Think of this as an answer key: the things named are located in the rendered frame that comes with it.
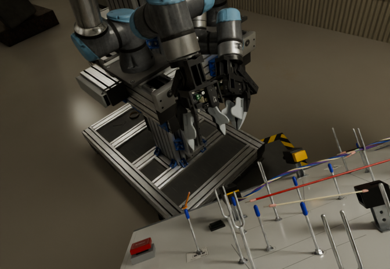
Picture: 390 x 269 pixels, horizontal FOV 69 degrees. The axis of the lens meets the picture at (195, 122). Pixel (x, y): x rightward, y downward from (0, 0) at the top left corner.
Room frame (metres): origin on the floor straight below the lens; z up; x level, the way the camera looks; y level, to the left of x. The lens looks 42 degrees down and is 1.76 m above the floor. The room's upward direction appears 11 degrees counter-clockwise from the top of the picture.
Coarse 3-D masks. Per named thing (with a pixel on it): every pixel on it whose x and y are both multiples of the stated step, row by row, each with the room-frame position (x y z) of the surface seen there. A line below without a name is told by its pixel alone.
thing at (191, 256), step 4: (204, 248) 0.28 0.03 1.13; (192, 252) 0.28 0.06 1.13; (204, 252) 0.27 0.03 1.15; (188, 256) 0.27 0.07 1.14; (192, 256) 0.26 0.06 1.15; (196, 256) 0.26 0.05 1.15; (200, 256) 0.26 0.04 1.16; (204, 256) 0.25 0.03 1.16; (188, 260) 0.25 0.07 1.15; (192, 260) 0.25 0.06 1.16
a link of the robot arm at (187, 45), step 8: (176, 40) 0.53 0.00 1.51; (184, 40) 0.53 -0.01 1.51; (192, 40) 0.54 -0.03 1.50; (168, 48) 0.54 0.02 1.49; (176, 48) 0.53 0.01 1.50; (184, 48) 0.52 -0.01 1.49; (192, 48) 0.53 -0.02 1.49; (168, 56) 0.53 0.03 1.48; (176, 56) 0.52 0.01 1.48; (184, 56) 0.52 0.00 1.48; (192, 56) 0.53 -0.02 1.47
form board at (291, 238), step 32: (352, 160) 0.57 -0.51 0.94; (384, 160) 0.49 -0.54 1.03; (256, 192) 0.53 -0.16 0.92; (288, 192) 0.45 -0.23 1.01; (320, 192) 0.39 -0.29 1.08; (160, 224) 0.50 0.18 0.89; (192, 224) 0.43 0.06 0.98; (256, 224) 0.32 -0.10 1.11; (288, 224) 0.28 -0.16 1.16; (320, 224) 0.25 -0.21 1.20; (352, 224) 0.23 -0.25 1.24; (128, 256) 0.34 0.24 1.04; (160, 256) 0.30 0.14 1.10; (224, 256) 0.24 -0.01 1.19; (256, 256) 0.21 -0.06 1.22; (288, 256) 0.19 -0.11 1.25; (320, 256) 0.17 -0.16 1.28; (352, 256) 0.15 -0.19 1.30; (384, 256) 0.14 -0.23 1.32
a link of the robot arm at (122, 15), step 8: (112, 16) 1.07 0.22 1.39; (120, 16) 1.06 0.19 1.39; (128, 16) 1.06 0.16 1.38; (112, 24) 1.05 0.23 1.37; (120, 24) 1.05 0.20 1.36; (128, 24) 1.06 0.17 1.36; (120, 32) 1.04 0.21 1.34; (128, 32) 1.05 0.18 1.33; (120, 40) 1.03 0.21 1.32; (128, 40) 1.05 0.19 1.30; (136, 40) 1.06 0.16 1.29; (144, 40) 1.09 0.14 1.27; (120, 48) 1.05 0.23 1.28; (128, 48) 1.05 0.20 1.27
